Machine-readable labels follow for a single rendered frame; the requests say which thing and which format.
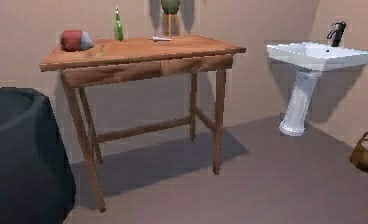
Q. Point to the large black plastic trash can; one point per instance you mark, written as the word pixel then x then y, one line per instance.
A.
pixel 23 156

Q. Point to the brown wooden table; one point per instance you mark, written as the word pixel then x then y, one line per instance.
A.
pixel 142 50

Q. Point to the green bottle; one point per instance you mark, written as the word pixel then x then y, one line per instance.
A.
pixel 119 28

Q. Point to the black faucet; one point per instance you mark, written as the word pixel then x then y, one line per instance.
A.
pixel 337 33

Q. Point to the brown wicker basket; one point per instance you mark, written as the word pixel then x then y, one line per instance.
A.
pixel 363 156

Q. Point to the white pedestal sink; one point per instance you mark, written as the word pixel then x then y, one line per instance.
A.
pixel 308 66

